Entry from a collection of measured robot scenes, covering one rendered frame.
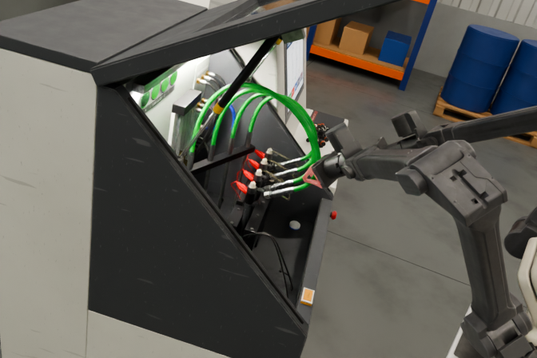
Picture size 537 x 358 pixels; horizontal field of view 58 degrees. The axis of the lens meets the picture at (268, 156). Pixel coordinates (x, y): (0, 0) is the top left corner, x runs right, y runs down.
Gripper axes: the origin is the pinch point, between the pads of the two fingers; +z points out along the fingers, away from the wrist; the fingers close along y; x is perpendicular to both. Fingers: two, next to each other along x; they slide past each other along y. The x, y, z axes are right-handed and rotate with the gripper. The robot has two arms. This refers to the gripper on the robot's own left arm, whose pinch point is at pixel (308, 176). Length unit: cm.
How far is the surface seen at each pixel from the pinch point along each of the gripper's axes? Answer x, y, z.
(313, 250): 23.0, 0.3, 14.6
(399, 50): 20, -483, 250
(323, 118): 0, -83, 60
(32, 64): -56, 47, 5
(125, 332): 11, 53, 39
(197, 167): -16.8, 11.0, 29.1
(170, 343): 19, 47, 30
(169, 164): -23.5, 37.4, -3.9
